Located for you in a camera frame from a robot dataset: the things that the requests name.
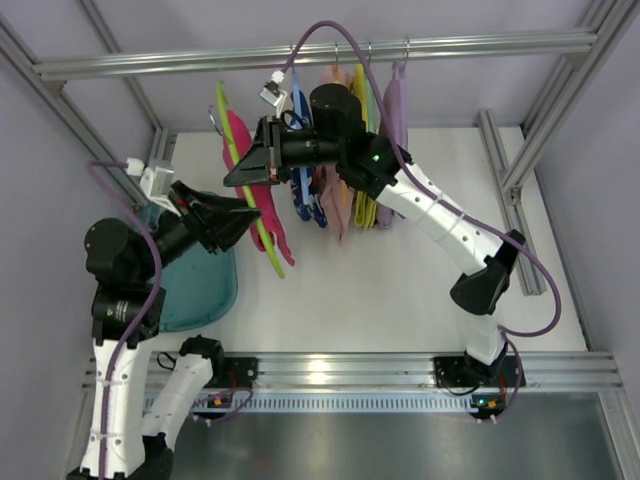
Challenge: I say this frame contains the pink magenta trousers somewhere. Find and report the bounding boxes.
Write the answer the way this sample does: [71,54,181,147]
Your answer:
[222,110,295,267]

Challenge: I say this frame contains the lime green hanger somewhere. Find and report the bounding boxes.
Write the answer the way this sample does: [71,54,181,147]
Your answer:
[208,78,286,280]

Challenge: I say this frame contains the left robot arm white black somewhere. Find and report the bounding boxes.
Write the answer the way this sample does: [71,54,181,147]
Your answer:
[67,181,260,479]

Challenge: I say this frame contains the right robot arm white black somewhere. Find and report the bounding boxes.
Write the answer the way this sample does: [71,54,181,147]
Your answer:
[224,83,524,388]

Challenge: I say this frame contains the blue patterned trousers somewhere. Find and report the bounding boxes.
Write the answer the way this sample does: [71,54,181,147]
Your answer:
[291,90,328,228]

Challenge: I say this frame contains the light pink trousers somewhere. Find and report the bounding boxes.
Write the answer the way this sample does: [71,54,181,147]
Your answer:
[320,66,354,244]

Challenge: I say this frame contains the mint green hanger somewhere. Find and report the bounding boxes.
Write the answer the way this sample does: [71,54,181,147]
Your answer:
[364,75,377,133]

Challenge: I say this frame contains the yellow trousers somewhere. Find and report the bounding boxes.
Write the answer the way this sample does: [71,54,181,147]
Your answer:
[351,64,377,230]

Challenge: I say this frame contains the lilac trousers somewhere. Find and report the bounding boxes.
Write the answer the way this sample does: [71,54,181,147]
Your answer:
[376,79,408,229]

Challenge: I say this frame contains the lilac hanger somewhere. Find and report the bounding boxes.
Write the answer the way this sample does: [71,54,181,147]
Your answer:
[389,59,412,146]

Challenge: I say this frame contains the teal plastic bin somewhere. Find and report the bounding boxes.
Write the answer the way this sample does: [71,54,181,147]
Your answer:
[134,203,238,332]

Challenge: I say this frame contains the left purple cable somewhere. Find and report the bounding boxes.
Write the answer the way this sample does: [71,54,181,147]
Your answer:
[87,158,166,476]

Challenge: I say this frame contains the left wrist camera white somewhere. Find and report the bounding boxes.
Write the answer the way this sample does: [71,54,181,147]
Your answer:
[125,157,175,201]

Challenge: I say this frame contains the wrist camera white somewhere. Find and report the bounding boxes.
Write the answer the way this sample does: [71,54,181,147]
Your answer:
[259,70,288,118]
[125,157,175,201]

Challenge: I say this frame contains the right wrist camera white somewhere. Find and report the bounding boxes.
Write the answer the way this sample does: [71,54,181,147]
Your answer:
[259,70,288,118]

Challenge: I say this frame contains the aluminium frame post left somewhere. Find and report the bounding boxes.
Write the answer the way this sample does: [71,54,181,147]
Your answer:
[0,0,176,201]

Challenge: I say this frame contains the white slotted cable duct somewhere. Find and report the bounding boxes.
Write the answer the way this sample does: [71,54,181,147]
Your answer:
[142,392,484,414]

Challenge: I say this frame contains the aluminium hanging rail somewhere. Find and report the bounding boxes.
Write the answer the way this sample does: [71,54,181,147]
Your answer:
[33,28,598,81]

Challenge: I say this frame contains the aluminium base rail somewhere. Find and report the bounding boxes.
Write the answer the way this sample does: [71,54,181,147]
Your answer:
[84,349,624,394]

